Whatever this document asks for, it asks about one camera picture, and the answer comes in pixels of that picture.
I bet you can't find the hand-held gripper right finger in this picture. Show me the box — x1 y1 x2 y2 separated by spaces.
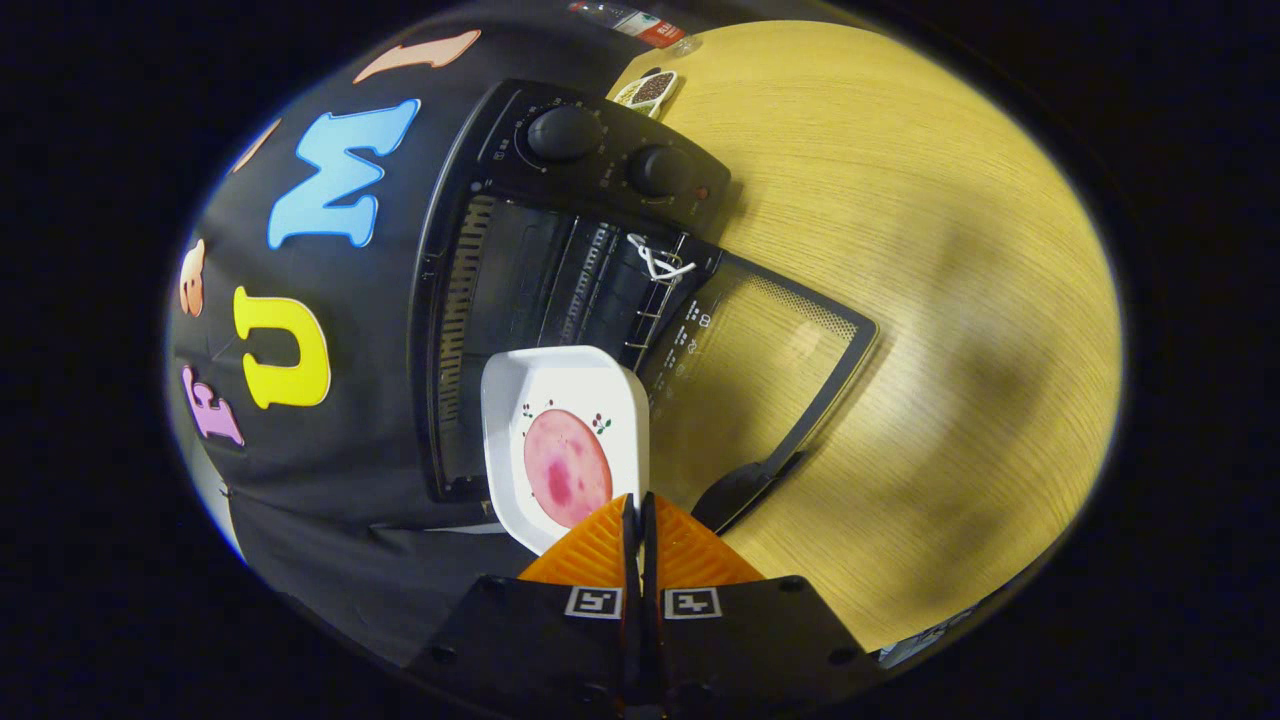
640 490 881 701

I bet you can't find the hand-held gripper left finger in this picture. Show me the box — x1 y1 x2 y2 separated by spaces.
405 492 641 701

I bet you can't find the pink ham slice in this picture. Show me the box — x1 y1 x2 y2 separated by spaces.
522 408 614 529

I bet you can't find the white square plate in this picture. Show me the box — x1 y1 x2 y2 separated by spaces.
480 345 653 557

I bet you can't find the black toaster oven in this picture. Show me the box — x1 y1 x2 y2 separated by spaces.
408 78 881 536

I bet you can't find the metal oven rack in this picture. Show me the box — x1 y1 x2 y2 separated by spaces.
560 222 701 351

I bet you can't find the white divided bean dish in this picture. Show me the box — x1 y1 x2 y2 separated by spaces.
610 68 681 119

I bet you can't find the clear plastic water bottle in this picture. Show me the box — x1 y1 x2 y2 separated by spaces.
570 0 701 56

